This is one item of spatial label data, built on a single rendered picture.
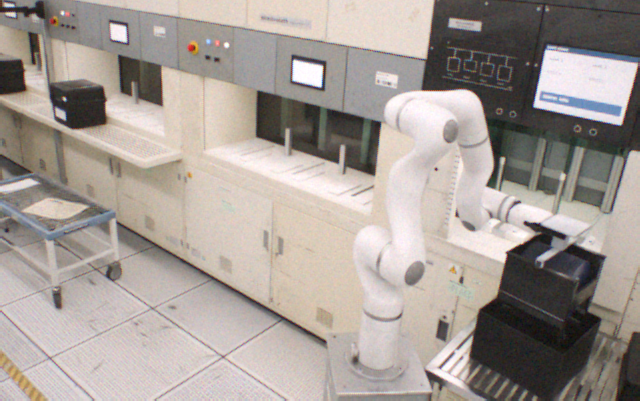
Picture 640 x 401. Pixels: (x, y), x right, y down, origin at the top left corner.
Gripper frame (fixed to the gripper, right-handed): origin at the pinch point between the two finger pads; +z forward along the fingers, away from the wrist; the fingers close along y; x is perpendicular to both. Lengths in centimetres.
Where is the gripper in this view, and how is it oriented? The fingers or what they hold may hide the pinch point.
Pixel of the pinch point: (563, 230)
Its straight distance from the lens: 168.9
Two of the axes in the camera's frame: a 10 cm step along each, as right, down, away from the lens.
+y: -7.2, 2.1, -6.6
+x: 0.7, -9.2, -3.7
